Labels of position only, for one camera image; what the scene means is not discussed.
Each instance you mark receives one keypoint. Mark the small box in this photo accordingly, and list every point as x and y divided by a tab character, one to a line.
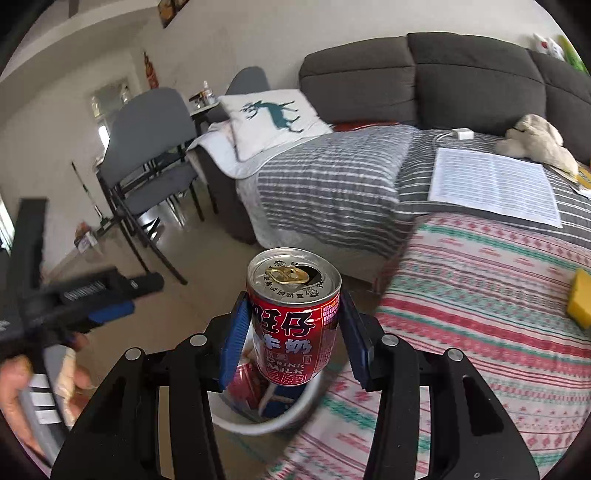
85	239

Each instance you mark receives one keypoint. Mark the dark grey sofa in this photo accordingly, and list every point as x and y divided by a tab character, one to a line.
360	78

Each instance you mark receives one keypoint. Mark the cream plush toy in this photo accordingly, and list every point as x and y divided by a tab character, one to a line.
540	143

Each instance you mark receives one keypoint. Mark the yellow sponge block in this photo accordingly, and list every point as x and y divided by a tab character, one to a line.
581	300

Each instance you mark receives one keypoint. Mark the red milk drink can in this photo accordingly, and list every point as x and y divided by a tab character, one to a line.
295	332

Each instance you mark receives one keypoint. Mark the grey chair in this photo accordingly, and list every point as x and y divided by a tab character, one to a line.
147	129
249	81

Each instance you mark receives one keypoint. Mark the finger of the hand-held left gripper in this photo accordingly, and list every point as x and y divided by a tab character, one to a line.
108	314
134	282

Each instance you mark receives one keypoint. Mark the patterned red green blanket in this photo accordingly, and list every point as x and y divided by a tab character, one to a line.
461	323

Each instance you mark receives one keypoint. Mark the white bin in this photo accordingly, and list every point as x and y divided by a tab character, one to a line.
258	424

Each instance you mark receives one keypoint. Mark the black side table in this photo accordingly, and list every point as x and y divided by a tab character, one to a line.
205	115

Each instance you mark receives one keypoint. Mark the grey striped bedspread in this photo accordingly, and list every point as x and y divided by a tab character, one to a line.
332	184

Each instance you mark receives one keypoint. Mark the person's left hand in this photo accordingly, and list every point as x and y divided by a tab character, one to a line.
14	392

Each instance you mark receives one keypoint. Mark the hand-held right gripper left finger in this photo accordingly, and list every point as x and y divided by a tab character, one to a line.
235	337

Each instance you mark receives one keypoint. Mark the printed paper sheet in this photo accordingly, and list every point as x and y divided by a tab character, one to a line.
494	184

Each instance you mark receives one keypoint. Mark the wall poster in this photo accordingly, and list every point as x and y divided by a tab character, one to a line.
171	11

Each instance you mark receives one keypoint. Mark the white deer print pillow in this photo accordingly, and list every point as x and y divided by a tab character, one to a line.
272	120

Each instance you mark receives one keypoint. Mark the red cushion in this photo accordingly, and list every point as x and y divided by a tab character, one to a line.
364	125

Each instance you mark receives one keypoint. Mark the white power adapter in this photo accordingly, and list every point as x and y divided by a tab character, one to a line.
462	134

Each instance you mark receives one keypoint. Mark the small white plush toy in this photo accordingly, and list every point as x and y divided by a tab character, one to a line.
547	46

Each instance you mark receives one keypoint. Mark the yellow booklet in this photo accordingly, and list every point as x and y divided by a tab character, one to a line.
584	179

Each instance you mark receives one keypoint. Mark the green plush toy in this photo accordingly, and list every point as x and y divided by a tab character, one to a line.
575	55

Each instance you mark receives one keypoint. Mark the clear plastic bottle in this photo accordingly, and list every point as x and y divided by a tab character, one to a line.
207	92

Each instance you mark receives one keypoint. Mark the mop stick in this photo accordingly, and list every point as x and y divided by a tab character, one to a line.
87	194

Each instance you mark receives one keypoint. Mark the white quilted blanket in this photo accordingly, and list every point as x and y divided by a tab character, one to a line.
217	152

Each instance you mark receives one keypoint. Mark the red wall hanging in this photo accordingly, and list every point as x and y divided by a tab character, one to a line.
151	69

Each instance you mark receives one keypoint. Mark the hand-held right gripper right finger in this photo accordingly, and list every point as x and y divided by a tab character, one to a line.
358	341

